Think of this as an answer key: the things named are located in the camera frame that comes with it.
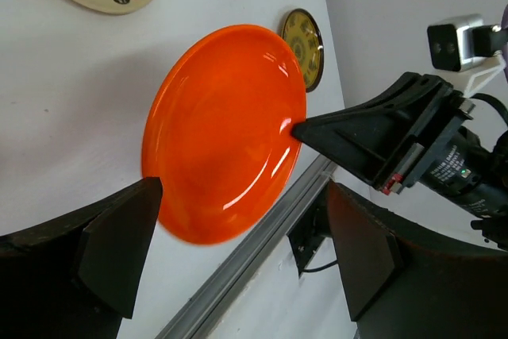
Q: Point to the aluminium rail front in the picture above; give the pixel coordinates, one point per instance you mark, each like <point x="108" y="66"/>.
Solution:
<point x="198" y="317"/>

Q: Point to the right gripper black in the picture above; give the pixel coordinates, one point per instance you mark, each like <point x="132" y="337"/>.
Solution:
<point x="411" y="133"/>

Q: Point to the yellow brown patterned plate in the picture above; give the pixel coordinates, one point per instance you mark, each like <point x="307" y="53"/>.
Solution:
<point x="301" y="32"/>

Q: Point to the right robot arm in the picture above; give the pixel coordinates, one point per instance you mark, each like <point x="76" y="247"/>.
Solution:
<point x="488" y="201"/>

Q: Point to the orange plate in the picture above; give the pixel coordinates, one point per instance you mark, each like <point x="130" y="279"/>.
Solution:
<point x="218" y="134"/>

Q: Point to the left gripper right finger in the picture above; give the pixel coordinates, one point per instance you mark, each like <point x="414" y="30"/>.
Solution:
<point x="402" y="280"/>

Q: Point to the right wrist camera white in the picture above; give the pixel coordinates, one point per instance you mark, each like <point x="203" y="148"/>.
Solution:
<point x="467" y="53"/>

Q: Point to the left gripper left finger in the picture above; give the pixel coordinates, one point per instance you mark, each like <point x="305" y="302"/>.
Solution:
<point x="77" y="276"/>

